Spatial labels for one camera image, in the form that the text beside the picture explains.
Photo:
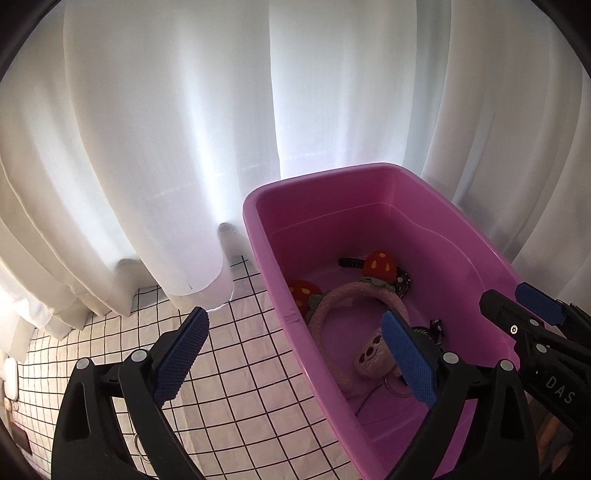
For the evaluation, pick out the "cream thick curtain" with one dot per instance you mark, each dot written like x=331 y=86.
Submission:
x=46 y=277

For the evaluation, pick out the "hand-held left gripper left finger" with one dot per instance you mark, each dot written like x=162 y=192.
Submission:
x=180 y=360

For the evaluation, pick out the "white flat device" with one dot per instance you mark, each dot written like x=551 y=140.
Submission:
x=11 y=378

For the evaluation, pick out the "pink strawberry plush headband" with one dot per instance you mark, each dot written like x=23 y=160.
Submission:
x=323 y=314

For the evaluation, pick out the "small silver hoop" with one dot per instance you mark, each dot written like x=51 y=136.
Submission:
x=138 y=445

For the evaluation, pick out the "checkered white tablecloth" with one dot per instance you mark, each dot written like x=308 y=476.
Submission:
x=240 y=369

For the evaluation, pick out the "black printed ribbon choker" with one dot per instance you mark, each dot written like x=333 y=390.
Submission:
x=403 y=281

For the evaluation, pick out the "pink plastic basin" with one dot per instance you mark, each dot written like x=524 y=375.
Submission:
x=323 y=221

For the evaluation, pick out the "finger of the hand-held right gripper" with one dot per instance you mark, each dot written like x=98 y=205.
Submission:
x=538 y=300
x=505 y=316

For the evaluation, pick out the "white sheer curtain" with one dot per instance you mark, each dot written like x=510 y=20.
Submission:
x=184 y=138

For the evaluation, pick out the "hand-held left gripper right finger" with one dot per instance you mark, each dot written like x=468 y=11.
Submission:
x=408 y=355

